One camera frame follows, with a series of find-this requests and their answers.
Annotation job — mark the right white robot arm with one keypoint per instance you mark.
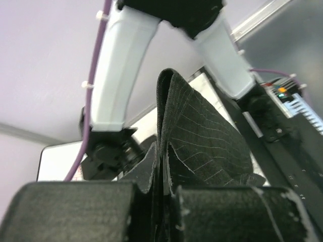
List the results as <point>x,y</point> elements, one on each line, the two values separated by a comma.
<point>125,32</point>

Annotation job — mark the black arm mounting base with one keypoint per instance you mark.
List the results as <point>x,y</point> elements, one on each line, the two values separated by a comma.
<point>293,142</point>

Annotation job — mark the black pinstriped long sleeve shirt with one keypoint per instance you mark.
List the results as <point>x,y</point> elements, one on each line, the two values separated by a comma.
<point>208,145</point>

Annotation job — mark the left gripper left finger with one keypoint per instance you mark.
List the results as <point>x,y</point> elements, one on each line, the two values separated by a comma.
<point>86,211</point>

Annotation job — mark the whiteboard with red writing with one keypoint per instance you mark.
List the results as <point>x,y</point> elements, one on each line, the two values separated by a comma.
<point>56,161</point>

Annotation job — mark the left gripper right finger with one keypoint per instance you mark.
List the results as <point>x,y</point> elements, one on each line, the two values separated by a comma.
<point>207,213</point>

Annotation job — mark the white slotted cable duct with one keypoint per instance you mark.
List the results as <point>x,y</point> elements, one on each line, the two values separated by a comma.
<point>299,106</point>

